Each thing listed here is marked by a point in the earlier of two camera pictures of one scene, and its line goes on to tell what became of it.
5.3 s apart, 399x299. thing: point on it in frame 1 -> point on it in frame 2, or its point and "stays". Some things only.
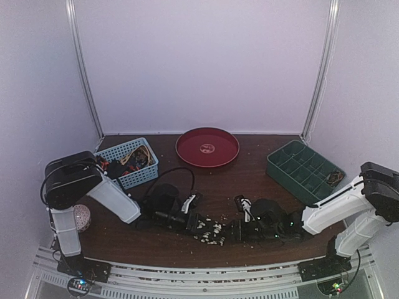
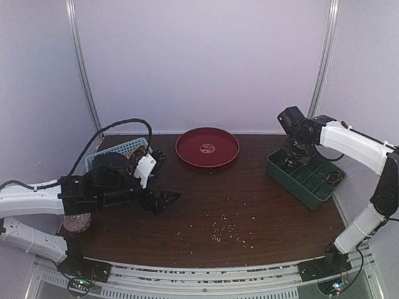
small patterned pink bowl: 82,217 stays
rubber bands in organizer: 335,177 stays
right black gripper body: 238,229 -> 293,151
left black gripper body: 164,218 -> 111,197
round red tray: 207,147 stays
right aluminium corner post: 323,76 stays
